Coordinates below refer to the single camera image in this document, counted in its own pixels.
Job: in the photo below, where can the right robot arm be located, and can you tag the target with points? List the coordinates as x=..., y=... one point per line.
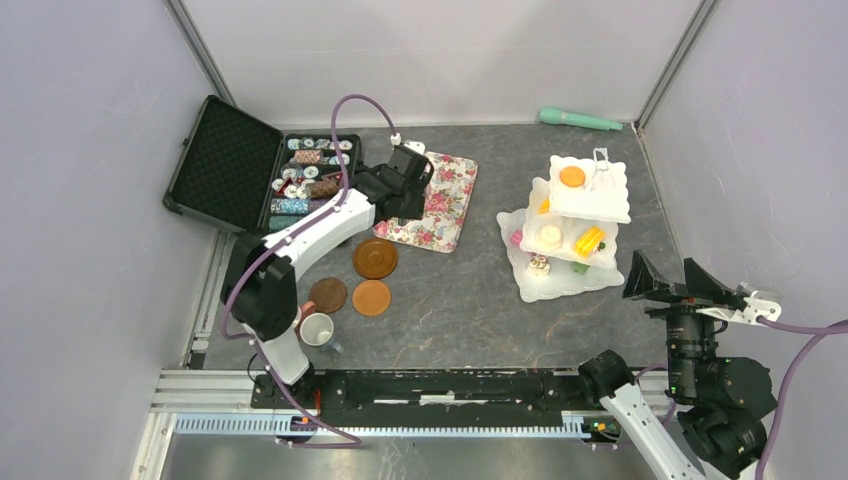
x=725, y=398

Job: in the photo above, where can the black poker chip case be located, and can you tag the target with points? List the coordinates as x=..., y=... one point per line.
x=229, y=160

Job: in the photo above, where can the white cup pink handle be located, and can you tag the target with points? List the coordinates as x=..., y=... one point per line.
x=305, y=310

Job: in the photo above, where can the yellow wedge cake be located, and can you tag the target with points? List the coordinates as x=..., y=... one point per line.
x=544, y=207

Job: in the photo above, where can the white cup grey handle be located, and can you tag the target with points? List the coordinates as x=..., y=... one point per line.
x=318, y=331

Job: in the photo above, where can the large brown saucer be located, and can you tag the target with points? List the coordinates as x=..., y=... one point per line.
x=375, y=258

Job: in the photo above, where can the mint green rolling pin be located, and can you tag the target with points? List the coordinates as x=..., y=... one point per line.
x=555, y=116

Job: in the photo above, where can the white decorated cake slice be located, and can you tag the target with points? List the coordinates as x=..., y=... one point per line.
x=538, y=265

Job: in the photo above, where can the white three-tier cake stand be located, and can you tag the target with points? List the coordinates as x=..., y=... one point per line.
x=602, y=202

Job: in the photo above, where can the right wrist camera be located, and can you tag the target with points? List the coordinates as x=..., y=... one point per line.
x=746, y=304

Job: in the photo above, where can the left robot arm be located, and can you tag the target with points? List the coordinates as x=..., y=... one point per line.
x=260, y=286

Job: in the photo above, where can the floral serving tray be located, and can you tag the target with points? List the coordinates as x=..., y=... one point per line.
x=447, y=200

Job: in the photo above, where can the dark brown saucer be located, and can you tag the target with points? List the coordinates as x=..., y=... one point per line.
x=328, y=295

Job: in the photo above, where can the yellow cube cake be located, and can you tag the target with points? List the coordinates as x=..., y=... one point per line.
x=590, y=242

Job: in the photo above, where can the black mounting rail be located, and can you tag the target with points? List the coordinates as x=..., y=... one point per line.
x=433, y=400

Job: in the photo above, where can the cream dome cake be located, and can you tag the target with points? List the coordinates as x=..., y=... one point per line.
x=549, y=237

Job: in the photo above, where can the orange macaron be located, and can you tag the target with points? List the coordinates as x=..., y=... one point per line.
x=572, y=176

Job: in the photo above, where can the orange-brown saucer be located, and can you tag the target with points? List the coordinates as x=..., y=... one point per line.
x=371, y=298

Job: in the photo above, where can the pink cake with cherry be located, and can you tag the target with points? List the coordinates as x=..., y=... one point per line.
x=516, y=238

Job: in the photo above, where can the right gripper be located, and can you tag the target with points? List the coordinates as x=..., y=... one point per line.
x=703, y=291

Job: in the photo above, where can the green cake piece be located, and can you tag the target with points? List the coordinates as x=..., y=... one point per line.
x=579, y=268

